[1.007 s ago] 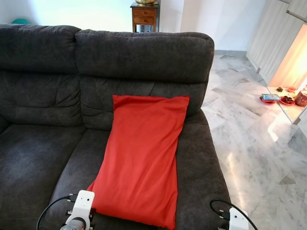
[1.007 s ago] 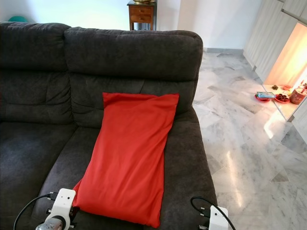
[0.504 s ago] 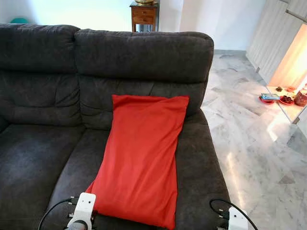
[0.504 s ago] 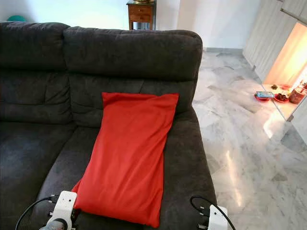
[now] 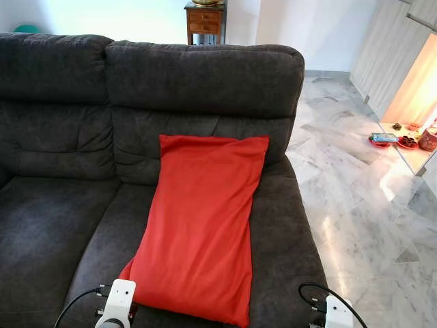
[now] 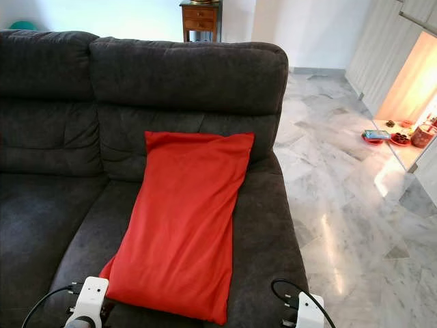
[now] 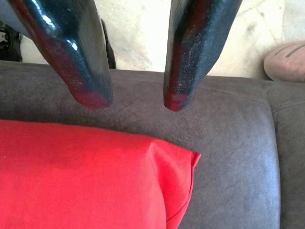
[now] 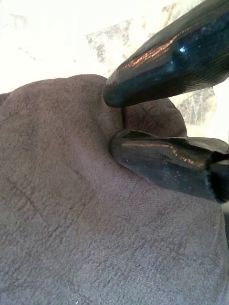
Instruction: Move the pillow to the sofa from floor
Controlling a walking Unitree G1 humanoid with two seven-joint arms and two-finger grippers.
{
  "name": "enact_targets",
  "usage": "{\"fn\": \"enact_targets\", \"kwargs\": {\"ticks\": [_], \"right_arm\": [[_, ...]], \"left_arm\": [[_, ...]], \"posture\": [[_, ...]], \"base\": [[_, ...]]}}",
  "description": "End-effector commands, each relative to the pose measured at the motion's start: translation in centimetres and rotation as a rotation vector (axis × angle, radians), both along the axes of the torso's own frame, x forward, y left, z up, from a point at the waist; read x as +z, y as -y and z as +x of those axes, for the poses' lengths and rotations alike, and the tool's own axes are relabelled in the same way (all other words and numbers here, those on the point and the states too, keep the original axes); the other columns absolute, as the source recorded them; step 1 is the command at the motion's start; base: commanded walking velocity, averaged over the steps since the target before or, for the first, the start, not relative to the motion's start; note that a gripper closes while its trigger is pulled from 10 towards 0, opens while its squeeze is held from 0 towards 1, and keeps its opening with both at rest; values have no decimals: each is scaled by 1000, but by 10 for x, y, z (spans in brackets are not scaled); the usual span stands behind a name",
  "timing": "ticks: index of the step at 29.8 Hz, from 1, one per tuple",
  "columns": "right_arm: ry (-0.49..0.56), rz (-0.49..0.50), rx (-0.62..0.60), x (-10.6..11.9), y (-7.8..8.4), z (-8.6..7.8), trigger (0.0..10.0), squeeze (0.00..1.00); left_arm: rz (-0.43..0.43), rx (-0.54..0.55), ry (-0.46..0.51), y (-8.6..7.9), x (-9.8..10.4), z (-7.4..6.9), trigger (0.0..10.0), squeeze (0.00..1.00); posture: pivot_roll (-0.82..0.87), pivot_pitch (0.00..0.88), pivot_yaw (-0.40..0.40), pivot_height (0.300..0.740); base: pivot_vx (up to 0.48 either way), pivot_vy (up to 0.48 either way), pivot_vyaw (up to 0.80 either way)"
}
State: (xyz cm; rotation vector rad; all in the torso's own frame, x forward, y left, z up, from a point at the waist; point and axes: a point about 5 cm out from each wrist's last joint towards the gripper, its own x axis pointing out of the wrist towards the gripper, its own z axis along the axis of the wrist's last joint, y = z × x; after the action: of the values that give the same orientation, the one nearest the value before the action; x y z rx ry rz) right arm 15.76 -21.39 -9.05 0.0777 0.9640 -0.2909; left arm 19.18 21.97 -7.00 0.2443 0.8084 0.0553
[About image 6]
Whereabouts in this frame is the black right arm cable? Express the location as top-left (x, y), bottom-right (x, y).
top-left (270, 278), bottom-right (337, 328)

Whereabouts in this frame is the red pillow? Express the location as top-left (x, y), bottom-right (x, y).
top-left (99, 131), bottom-right (255, 326)

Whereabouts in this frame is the dark red snack bowl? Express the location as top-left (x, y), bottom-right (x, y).
top-left (389, 133), bottom-right (412, 148)

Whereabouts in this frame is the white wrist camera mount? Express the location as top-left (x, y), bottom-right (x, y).
top-left (75, 276), bottom-right (111, 323)
top-left (296, 292), bottom-right (326, 328)

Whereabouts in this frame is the low cream shelf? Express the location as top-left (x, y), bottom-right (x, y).
top-left (371, 30), bottom-right (437, 173)

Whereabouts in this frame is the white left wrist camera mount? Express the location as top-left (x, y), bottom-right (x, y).
top-left (75, 276), bottom-right (111, 323)

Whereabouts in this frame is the white panelled cabinet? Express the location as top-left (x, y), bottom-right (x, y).
top-left (344, 0), bottom-right (437, 118)

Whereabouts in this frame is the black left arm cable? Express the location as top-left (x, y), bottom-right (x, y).
top-left (21, 282), bottom-right (84, 328)

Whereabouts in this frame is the brown round jar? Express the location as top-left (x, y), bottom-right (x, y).
top-left (411, 122), bottom-right (437, 149)

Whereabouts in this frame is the brown wooden cabinet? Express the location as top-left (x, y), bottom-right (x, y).
top-left (180, 0), bottom-right (223, 44)

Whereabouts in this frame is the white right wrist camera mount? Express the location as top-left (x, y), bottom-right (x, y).
top-left (296, 292), bottom-right (326, 328)

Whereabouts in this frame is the dark grey fabric sofa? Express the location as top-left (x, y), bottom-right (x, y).
top-left (0, 29), bottom-right (310, 328)

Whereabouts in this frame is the green plastic chair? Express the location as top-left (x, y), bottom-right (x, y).
top-left (8, 20), bottom-right (38, 31)

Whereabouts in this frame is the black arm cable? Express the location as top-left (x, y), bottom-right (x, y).
top-left (270, 278), bottom-right (337, 328)
top-left (21, 282), bottom-right (84, 328)

